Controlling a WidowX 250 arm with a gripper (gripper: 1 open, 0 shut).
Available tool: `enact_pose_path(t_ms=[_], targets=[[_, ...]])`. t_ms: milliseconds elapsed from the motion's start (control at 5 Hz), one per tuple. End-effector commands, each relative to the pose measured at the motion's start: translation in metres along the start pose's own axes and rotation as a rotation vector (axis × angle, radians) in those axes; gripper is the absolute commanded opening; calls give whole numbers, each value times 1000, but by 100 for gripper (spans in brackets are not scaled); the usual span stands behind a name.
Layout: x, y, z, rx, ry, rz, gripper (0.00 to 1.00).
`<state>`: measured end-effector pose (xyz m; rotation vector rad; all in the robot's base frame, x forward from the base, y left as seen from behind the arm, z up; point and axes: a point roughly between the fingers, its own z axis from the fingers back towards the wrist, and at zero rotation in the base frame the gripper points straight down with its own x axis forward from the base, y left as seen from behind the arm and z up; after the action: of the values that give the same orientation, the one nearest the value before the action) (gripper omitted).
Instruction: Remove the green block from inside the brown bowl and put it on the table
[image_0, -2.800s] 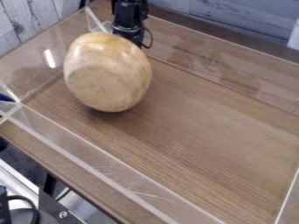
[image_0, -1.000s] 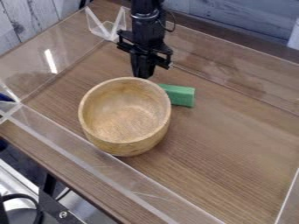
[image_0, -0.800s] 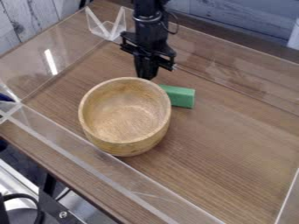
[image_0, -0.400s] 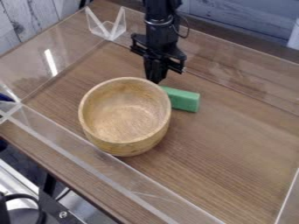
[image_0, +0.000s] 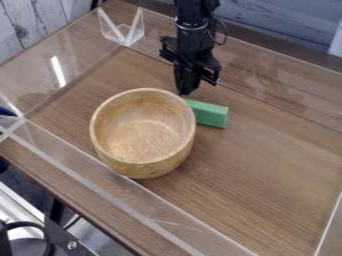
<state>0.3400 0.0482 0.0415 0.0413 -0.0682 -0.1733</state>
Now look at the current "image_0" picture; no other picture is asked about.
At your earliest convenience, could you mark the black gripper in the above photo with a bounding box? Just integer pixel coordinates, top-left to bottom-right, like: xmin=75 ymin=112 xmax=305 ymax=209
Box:
xmin=159 ymin=19 xmax=222 ymax=95

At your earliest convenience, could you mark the green rectangular block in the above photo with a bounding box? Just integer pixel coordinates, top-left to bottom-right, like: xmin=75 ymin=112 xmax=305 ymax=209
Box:
xmin=185 ymin=99 xmax=229 ymax=129

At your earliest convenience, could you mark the brown wooden bowl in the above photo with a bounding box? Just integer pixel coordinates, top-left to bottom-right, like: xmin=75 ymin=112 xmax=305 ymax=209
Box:
xmin=90 ymin=88 xmax=197 ymax=179

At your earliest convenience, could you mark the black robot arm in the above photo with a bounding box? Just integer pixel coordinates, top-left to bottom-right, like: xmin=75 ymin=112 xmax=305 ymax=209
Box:
xmin=159 ymin=0 xmax=222 ymax=95

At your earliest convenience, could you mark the blue object at left edge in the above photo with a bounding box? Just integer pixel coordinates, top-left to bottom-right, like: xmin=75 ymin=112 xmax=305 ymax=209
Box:
xmin=0 ymin=106 xmax=18 ymax=117

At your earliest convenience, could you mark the black metal table bracket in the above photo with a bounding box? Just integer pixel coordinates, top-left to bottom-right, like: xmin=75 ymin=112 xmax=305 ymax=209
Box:
xmin=44 ymin=199 xmax=99 ymax=256

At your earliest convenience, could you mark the black cable loop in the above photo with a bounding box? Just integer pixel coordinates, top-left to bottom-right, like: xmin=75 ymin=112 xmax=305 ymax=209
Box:
xmin=0 ymin=221 xmax=56 ymax=256

